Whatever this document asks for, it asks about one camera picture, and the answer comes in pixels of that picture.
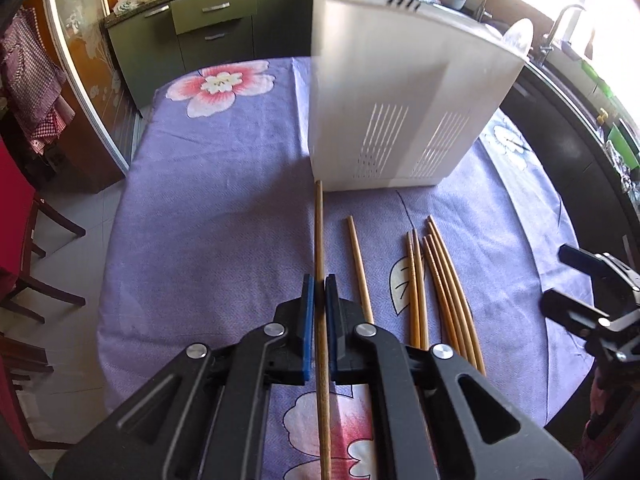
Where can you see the row of light wooden chopsticks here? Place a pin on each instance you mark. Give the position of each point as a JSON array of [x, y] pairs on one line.
[[452, 310]]

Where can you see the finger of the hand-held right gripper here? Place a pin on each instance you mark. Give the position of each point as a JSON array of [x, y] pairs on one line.
[[572, 310], [580, 257]]

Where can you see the tall steel faucet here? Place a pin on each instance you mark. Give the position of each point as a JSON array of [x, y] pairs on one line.
[[560, 22]]

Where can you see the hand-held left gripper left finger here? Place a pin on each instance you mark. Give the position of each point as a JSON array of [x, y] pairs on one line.
[[309, 330]]

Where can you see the green plastic container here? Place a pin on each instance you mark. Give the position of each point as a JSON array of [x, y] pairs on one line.
[[625, 142], [597, 77]]

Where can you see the black utensil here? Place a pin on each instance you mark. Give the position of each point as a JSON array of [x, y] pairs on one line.
[[404, 0]]

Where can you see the wooden chair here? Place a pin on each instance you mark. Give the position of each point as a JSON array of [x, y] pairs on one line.
[[20, 385]]

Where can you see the purple floral tablecloth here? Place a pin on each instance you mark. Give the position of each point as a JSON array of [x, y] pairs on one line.
[[225, 185]]

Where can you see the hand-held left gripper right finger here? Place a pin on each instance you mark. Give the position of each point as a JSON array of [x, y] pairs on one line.
[[334, 340]]

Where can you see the red chair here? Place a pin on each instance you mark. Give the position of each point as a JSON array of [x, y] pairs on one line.
[[20, 220]]

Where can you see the long brown wooden chopstick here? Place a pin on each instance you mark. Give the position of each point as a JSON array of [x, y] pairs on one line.
[[320, 240]]

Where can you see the checked apron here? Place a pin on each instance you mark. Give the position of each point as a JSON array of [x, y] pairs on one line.
[[32, 80]]

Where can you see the white plastic utensil holder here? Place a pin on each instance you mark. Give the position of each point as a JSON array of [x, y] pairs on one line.
[[390, 85]]

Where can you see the glass sliding door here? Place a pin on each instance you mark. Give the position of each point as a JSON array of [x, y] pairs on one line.
[[85, 60]]

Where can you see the white plastic spoon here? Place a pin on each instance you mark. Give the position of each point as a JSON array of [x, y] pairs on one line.
[[519, 35]]

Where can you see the grey bowl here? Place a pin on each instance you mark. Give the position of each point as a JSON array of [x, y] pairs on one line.
[[452, 1]]

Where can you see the green kitchen cabinet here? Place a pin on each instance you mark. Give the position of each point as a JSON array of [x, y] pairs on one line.
[[210, 30]]

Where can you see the cardboard sheet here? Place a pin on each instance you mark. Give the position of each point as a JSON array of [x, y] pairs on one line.
[[510, 7]]

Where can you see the person's right forearm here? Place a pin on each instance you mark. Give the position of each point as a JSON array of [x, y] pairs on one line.
[[607, 405]]

